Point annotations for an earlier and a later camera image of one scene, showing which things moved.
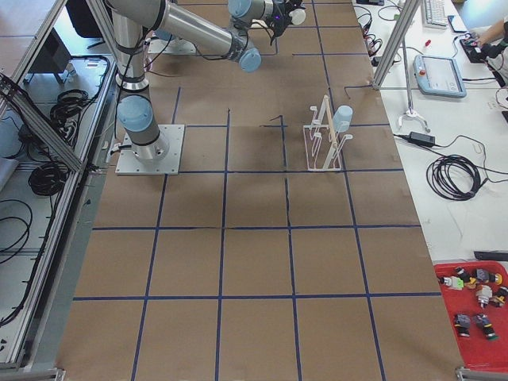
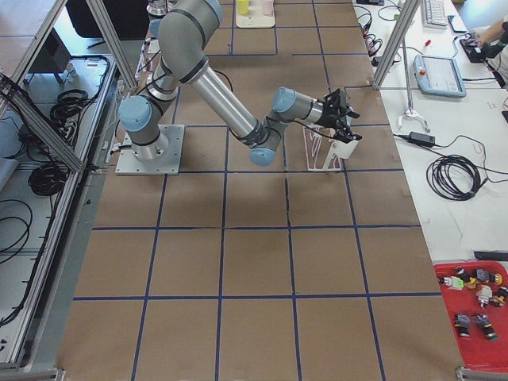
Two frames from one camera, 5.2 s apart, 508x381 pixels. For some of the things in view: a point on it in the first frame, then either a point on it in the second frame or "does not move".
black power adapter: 422,139 does not move
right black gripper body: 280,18 → 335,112
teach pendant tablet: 439,76 does not move
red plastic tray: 476,294 does not move
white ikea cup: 298,16 → 342,149
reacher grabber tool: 411,113 does not move
